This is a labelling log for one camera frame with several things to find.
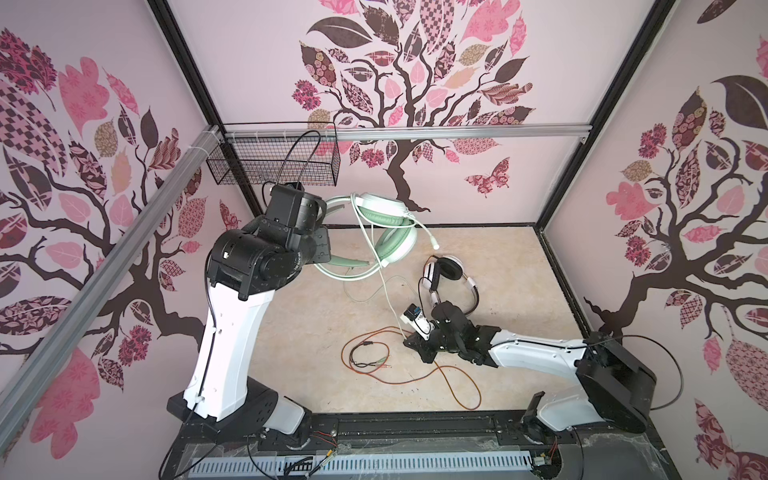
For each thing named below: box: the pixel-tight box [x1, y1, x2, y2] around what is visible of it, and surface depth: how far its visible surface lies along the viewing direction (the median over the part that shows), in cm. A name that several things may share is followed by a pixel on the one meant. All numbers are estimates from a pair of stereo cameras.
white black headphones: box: [423, 255, 480, 315], surface depth 100 cm
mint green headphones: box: [315, 194, 418, 282], surface depth 58 cm
